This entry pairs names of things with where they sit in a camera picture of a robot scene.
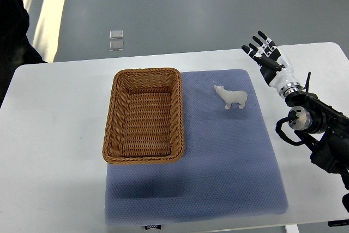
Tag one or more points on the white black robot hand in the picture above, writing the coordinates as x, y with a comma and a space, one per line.
275, 67

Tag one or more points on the white toy polar bear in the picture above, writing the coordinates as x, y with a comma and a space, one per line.
231, 97

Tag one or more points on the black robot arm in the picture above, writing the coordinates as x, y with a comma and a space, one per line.
317, 125

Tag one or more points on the brown wicker basket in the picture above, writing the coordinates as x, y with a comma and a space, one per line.
145, 122

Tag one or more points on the blue textured mat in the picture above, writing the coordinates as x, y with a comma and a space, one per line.
228, 169

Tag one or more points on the lower clear floor plate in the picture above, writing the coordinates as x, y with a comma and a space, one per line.
116, 45

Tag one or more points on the clear floor plate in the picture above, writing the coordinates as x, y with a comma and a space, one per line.
116, 45
116, 34

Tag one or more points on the upper clear floor plate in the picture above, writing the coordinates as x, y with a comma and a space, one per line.
116, 34

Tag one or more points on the dark clothed person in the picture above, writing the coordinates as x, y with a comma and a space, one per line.
15, 47

